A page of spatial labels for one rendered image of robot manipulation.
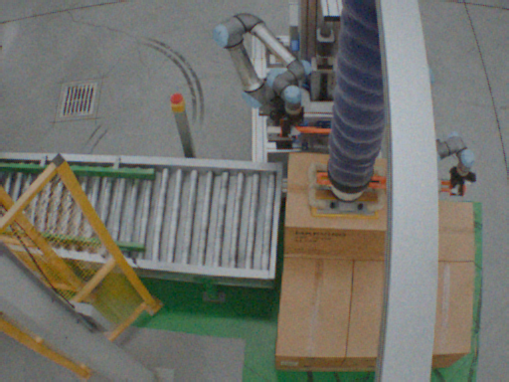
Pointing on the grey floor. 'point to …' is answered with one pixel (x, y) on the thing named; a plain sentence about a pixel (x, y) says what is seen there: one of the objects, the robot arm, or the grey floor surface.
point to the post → (184, 129)
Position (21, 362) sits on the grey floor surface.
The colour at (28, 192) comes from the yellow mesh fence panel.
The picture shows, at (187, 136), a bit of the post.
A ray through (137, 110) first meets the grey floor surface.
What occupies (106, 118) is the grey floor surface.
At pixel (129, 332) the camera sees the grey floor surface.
